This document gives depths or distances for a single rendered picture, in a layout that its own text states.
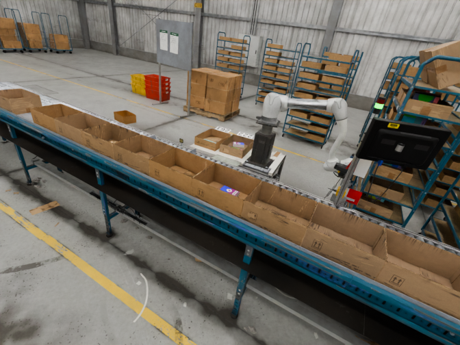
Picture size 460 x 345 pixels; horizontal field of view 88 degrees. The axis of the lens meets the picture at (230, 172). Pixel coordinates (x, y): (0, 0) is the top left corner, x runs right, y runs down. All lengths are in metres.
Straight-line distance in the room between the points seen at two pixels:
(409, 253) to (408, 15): 9.87
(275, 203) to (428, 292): 0.90
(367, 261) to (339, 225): 0.33
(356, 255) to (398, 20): 10.10
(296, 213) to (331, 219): 0.22
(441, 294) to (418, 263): 0.30
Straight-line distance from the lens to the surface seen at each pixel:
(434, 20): 11.14
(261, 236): 1.46
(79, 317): 2.30
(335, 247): 1.44
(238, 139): 2.99
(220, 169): 1.82
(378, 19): 11.09
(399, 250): 1.77
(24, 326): 2.41
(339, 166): 2.16
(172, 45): 6.47
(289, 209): 1.72
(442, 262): 1.81
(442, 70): 2.51
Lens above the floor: 1.90
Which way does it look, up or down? 30 degrees down
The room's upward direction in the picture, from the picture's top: 8 degrees clockwise
